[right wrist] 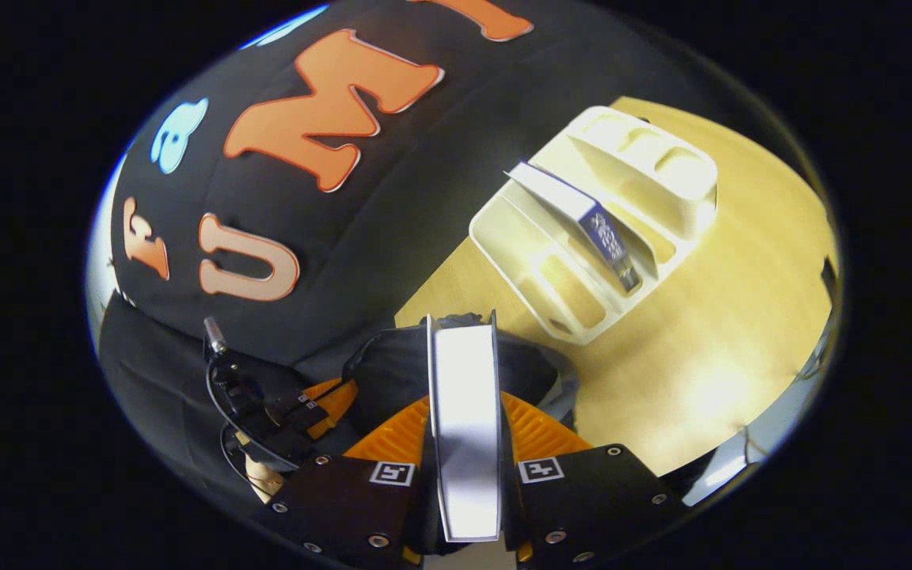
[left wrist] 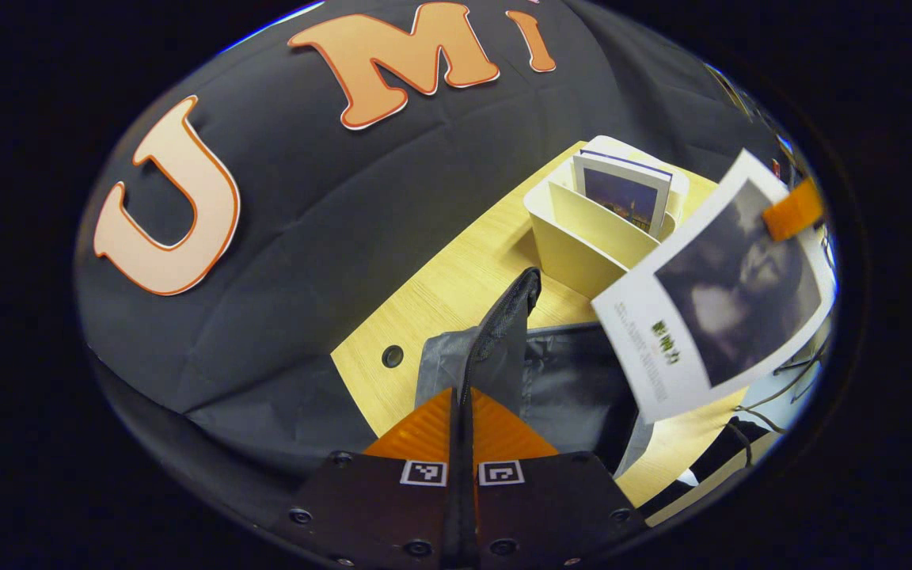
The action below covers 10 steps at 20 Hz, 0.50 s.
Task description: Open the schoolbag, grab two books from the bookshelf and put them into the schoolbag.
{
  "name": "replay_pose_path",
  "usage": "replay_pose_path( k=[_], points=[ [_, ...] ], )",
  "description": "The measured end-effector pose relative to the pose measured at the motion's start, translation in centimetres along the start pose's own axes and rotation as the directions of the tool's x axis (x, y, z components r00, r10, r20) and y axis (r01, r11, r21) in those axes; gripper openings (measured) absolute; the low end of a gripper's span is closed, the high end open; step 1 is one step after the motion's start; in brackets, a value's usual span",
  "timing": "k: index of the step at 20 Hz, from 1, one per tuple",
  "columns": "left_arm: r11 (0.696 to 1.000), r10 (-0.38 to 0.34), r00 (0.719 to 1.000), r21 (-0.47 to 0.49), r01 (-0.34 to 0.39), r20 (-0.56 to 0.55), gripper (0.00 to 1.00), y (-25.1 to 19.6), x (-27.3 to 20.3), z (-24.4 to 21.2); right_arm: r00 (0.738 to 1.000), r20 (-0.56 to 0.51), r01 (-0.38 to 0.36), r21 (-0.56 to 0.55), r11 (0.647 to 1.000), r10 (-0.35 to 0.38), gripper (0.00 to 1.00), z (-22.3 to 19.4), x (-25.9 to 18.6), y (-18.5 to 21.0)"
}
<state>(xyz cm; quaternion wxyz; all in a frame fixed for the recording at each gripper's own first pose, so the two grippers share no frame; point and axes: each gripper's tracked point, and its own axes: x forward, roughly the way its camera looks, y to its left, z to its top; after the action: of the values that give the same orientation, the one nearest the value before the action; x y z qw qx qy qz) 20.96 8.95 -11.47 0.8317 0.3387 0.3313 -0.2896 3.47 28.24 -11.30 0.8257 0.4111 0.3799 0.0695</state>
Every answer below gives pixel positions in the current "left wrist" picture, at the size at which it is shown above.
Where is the white plastic bookshelf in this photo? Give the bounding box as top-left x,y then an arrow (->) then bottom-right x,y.
523,135 -> 690,302

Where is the grey schoolbag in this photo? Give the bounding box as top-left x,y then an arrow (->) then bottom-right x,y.
415,268 -> 655,567

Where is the white book with grey portrait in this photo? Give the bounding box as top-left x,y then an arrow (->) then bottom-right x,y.
591,149 -> 837,424

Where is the dark blue book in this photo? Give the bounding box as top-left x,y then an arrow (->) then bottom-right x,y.
572,149 -> 673,236

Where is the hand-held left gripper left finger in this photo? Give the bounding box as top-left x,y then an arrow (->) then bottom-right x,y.
270,386 -> 465,570

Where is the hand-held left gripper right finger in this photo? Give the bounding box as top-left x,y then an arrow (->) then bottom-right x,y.
464,386 -> 651,570

